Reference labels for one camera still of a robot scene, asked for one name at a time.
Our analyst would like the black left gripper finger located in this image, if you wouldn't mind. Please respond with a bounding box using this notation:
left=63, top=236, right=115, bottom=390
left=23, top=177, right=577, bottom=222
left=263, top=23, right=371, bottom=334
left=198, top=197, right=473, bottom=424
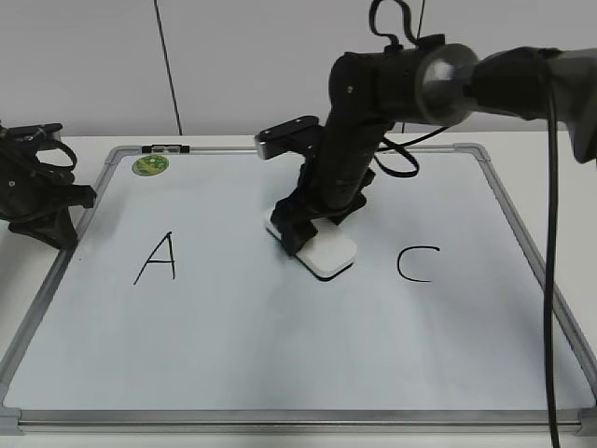
left=56, top=185, right=96, bottom=208
left=8, top=208, right=78, bottom=249

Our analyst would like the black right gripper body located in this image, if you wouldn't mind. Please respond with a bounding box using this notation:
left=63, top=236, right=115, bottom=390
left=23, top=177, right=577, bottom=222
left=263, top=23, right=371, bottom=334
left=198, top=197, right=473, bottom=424
left=291, top=49, right=430, bottom=219

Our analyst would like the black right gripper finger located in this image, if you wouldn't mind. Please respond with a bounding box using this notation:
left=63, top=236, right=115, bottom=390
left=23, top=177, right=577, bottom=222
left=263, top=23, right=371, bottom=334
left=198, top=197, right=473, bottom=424
left=327, top=195, right=367, bottom=225
left=271, top=198, right=317, bottom=256

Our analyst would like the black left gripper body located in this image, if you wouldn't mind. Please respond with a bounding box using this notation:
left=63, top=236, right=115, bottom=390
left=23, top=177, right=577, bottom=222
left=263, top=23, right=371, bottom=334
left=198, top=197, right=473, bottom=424
left=1, top=127, right=76, bottom=222

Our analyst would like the white whiteboard eraser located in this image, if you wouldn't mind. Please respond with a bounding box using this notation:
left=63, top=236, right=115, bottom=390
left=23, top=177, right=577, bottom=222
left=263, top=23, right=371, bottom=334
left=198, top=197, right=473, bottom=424
left=261, top=207, right=357, bottom=281

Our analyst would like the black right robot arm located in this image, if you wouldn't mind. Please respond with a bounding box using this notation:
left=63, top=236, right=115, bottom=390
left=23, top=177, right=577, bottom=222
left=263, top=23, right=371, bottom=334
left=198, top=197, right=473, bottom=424
left=271, top=44, right=596, bottom=255

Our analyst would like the green round sticker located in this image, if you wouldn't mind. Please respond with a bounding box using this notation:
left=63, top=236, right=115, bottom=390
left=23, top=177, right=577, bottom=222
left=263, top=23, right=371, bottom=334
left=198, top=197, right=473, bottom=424
left=132, top=155, right=170, bottom=177

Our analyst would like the black hanging clip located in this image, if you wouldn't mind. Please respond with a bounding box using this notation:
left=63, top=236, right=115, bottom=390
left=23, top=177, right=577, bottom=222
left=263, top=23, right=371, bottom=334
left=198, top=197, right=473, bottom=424
left=141, top=145, right=190, bottom=154

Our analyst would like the aluminium framed whiteboard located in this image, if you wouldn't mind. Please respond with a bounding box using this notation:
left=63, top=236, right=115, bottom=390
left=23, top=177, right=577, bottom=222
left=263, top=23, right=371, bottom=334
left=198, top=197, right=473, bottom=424
left=0, top=142, right=597, bottom=437

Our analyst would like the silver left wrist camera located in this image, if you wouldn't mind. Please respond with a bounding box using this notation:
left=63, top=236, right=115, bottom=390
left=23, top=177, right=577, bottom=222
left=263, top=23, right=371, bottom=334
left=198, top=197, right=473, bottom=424
left=7, top=123, right=63, bottom=141

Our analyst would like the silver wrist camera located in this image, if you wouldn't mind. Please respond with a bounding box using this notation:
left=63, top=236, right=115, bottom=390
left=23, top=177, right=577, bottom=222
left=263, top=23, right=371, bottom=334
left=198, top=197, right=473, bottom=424
left=255, top=116, right=323, bottom=161
left=7, top=123, right=63, bottom=141

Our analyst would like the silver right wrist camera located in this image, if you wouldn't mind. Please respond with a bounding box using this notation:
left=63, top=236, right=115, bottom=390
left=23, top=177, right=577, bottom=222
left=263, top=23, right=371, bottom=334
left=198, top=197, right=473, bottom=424
left=255, top=116, right=323, bottom=161

